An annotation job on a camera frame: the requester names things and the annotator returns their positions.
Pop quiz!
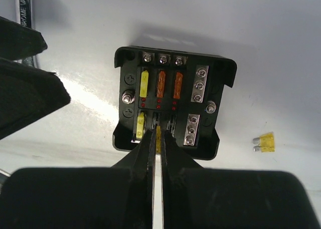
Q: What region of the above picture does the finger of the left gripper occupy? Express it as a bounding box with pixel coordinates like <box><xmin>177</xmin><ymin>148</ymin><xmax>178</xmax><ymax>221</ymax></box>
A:
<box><xmin>1</xmin><ymin>17</ymin><xmax>48</xmax><ymax>61</ymax></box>
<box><xmin>1</xmin><ymin>59</ymin><xmax>71</xmax><ymax>139</ymax></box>

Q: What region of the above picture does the yellow blade fuse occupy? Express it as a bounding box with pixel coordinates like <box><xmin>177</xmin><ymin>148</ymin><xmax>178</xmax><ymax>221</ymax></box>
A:
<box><xmin>139</xmin><ymin>70</ymin><xmax>149</xmax><ymax>98</ymax></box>
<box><xmin>136</xmin><ymin>112</ymin><xmax>145</xmax><ymax>140</ymax></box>
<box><xmin>155</xmin><ymin>125</ymin><xmax>162</xmax><ymax>154</ymax></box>
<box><xmin>252</xmin><ymin>132</ymin><xmax>275</xmax><ymax>152</ymax></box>

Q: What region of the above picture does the silver combination wrench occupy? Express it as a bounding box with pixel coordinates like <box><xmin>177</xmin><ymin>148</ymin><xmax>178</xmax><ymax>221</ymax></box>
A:
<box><xmin>14</xmin><ymin>0</ymin><xmax>38</xmax><ymax>69</ymax></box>

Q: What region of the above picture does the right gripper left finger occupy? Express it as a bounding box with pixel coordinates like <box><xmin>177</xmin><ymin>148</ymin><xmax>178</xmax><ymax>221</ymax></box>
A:
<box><xmin>1</xmin><ymin>130</ymin><xmax>156</xmax><ymax>228</ymax></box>

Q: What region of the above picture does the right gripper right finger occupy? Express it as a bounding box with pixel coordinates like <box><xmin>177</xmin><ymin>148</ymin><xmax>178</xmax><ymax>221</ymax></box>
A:
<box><xmin>161</xmin><ymin>131</ymin><xmax>316</xmax><ymax>228</ymax></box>

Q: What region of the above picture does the orange blade fuse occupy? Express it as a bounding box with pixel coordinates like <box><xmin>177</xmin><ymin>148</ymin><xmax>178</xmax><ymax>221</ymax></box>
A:
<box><xmin>173</xmin><ymin>72</ymin><xmax>183</xmax><ymax>99</ymax></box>
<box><xmin>156</xmin><ymin>71</ymin><xmax>166</xmax><ymax>98</ymax></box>

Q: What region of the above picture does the black fuse box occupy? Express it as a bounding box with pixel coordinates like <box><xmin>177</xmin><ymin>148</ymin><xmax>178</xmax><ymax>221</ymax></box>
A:
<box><xmin>112</xmin><ymin>46</ymin><xmax>237</xmax><ymax>160</ymax></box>

